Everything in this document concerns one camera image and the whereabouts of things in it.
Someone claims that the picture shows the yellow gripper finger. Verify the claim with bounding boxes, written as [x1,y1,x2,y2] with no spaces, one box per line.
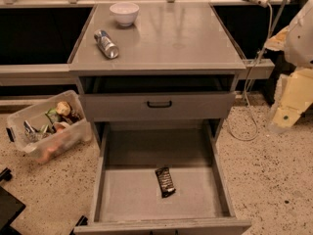
[268,68,313,134]

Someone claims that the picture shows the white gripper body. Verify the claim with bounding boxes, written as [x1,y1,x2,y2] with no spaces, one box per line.
[265,26,290,51]

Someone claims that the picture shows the black rxbar chocolate bar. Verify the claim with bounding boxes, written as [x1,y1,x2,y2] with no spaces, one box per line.
[155,167,176,198]

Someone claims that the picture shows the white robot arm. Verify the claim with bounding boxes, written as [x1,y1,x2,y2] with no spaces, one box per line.
[265,0,313,133]

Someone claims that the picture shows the grey cabinet with counter top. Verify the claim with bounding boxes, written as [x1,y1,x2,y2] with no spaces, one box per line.
[69,2,246,136]

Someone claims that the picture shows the closed grey upper drawer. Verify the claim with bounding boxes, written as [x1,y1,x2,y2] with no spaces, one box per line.
[80,92,235,121]

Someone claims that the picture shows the open grey middle drawer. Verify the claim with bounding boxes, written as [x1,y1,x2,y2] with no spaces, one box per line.
[74,120,251,235]

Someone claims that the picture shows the white ceramic bowl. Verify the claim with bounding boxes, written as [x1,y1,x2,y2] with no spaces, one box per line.
[110,2,140,26]

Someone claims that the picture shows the silver drink can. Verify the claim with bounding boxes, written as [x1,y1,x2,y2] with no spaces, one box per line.
[94,29,119,59]

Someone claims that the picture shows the yellow round snack in bin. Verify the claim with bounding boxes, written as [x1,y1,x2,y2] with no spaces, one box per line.
[56,101,71,116]

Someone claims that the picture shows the green snack packet in bin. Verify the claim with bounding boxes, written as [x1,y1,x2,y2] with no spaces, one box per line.
[45,108,62,124]

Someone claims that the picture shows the clear plastic storage bin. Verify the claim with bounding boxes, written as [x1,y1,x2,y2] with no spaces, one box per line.
[7,90,92,164]

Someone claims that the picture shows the silver foil packet in bin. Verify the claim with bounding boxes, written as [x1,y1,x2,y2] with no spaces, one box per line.
[23,120,43,143]

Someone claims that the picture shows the black equipment base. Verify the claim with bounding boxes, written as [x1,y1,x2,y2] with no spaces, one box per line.
[0,167,27,235]

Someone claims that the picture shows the black drawer handle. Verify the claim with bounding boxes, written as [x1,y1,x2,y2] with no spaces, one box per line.
[147,101,172,109]

